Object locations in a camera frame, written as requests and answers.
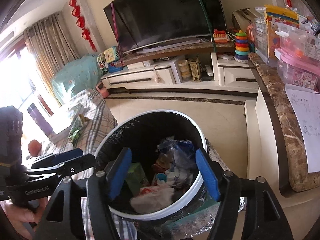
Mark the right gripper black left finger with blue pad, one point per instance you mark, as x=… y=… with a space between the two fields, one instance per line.
x=62 y=218

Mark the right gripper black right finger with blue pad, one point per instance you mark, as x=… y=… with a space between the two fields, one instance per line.
x=264 y=217

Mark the blue transparent plastic bag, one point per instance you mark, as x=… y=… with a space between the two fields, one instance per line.
x=183 y=152

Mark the green snack wrapper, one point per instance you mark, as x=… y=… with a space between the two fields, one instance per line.
x=136 y=178

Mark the orange blue snack wrapper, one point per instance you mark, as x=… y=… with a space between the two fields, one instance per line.
x=162 y=164

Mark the white rimmed black trash bin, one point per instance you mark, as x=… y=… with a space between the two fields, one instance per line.
x=142 y=134

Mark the person's left hand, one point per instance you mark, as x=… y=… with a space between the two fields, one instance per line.
x=19 y=215

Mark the red apple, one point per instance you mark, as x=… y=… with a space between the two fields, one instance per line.
x=34 y=148

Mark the purple thermos bottle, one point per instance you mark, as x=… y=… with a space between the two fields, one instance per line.
x=39 y=119

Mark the plaid grey red tablecloth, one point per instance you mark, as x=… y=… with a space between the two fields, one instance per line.
x=101 y=122

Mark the children's activity book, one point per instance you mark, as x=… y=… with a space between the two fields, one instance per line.
x=64 y=117

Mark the marble topped counter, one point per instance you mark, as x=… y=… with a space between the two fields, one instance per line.
x=293 y=173

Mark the teal floral covered bundle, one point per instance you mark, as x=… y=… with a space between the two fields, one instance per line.
x=76 y=76

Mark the white tv cabinet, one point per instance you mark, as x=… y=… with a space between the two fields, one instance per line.
x=218 y=73

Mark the white paper sheet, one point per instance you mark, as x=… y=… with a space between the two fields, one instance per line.
x=305 y=103

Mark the wooden abacus toy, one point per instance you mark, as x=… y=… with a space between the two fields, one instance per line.
x=195 y=68

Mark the stacked round wooden containers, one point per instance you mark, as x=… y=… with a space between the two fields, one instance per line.
x=183 y=67

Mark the yellow toy phone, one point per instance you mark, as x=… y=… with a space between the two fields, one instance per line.
x=111 y=54

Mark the beige patterned curtain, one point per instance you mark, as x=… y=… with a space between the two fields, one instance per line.
x=49 y=41

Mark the red toy telephone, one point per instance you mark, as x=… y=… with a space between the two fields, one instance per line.
x=220 y=36

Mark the pink lidded plastic box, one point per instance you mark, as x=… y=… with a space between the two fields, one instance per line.
x=298 y=57

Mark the red hanging lantern decoration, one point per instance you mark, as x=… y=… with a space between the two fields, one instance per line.
x=81 y=23

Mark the black curved television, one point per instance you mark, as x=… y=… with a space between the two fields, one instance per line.
x=141 y=23

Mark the black tracking camera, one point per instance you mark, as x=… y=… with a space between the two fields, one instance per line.
x=11 y=133

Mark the rainbow stacking ring toy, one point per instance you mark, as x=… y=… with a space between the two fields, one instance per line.
x=242 y=49

